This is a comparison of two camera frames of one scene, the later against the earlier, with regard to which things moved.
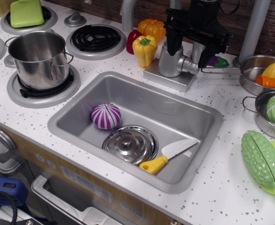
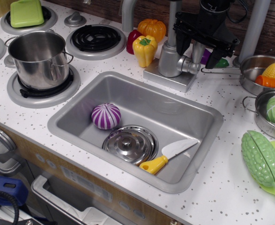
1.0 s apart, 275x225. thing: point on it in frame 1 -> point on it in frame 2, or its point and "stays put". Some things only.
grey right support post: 253,31 stays put
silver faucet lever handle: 197,49 stays put
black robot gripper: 200,22 -> 210,28
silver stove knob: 75,20 stays put
